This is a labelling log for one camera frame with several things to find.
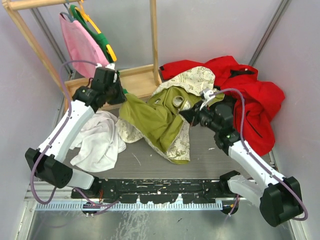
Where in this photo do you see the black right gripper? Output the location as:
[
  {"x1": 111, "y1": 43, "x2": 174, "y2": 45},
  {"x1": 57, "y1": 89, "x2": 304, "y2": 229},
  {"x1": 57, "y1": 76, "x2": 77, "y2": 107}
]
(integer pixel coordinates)
[{"x1": 180, "y1": 100, "x2": 221, "y2": 134}]

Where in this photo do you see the olive green jacket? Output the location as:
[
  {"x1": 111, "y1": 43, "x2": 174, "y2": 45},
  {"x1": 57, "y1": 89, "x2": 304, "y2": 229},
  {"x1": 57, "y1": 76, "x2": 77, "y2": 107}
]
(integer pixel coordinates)
[{"x1": 116, "y1": 66, "x2": 216, "y2": 165}]

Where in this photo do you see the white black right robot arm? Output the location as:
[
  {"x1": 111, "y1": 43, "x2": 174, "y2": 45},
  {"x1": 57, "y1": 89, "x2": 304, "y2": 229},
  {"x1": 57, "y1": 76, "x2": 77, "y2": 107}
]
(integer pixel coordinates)
[{"x1": 180, "y1": 102, "x2": 304, "y2": 227}]

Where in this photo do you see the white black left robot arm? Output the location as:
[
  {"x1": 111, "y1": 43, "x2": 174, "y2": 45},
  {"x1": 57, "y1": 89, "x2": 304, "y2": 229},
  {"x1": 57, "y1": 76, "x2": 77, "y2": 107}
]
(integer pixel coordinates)
[{"x1": 25, "y1": 63, "x2": 126, "y2": 198}]

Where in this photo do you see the red jacket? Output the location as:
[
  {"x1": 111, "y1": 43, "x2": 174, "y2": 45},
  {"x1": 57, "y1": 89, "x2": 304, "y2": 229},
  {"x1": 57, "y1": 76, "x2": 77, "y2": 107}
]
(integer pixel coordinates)
[{"x1": 160, "y1": 55, "x2": 285, "y2": 156}]

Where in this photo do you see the wooden clothes rack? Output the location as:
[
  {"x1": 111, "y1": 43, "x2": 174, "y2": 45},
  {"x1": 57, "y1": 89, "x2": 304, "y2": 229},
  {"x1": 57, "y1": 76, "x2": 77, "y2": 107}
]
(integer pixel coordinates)
[{"x1": 0, "y1": 0, "x2": 163, "y2": 113}]

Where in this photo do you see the white cloth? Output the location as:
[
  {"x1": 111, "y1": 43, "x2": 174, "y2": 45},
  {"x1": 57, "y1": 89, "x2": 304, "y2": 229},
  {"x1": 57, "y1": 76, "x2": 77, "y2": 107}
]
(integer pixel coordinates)
[{"x1": 70, "y1": 110, "x2": 127, "y2": 173}]

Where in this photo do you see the green t-shirt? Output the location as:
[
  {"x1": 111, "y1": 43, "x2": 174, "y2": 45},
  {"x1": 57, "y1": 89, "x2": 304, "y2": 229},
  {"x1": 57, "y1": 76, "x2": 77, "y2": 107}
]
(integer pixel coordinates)
[{"x1": 69, "y1": 4, "x2": 131, "y2": 96}]

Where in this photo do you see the pink t-shirt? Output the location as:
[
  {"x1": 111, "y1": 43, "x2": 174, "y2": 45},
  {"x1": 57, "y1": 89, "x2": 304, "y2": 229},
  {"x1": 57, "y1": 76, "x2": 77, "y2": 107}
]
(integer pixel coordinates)
[{"x1": 59, "y1": 14, "x2": 109, "y2": 78}]

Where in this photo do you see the yellow clothes hanger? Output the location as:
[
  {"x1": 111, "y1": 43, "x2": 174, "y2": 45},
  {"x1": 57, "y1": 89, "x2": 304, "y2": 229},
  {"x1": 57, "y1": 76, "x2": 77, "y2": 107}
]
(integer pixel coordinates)
[{"x1": 74, "y1": 1, "x2": 118, "y2": 62}]

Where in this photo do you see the grey clothes hanger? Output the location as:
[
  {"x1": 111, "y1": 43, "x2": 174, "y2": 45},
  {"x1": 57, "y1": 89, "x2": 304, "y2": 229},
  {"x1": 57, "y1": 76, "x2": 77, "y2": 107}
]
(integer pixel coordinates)
[{"x1": 59, "y1": 3, "x2": 75, "y2": 23}]

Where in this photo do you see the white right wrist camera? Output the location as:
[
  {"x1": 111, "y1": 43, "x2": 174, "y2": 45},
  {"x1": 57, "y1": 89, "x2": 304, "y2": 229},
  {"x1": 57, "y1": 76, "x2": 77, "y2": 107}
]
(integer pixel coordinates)
[{"x1": 199, "y1": 88, "x2": 215, "y2": 110}]

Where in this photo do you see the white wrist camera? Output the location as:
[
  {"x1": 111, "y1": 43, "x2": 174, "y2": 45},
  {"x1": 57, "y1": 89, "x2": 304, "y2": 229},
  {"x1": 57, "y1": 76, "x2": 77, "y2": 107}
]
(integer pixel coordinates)
[
  {"x1": 95, "y1": 63, "x2": 116, "y2": 71},
  {"x1": 199, "y1": 88, "x2": 215, "y2": 110}
]

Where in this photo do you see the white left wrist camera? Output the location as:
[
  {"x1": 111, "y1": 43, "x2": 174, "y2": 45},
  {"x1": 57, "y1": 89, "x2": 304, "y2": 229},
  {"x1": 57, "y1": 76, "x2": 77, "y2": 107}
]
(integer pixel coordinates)
[{"x1": 95, "y1": 63, "x2": 116, "y2": 71}]

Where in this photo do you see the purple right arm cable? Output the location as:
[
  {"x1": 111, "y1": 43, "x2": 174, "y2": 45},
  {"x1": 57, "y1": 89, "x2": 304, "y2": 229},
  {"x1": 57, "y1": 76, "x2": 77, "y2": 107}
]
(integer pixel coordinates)
[{"x1": 211, "y1": 87, "x2": 309, "y2": 222}]

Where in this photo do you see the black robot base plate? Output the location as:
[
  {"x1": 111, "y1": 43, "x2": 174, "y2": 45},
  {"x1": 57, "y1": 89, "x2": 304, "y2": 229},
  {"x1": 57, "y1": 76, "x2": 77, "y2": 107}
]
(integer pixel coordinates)
[{"x1": 71, "y1": 170, "x2": 240, "y2": 204}]

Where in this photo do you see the slotted cable duct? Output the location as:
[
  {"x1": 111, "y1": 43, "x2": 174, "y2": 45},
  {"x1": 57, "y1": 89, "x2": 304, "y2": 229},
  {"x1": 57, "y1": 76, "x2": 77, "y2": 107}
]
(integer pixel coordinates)
[{"x1": 35, "y1": 200, "x2": 223, "y2": 211}]

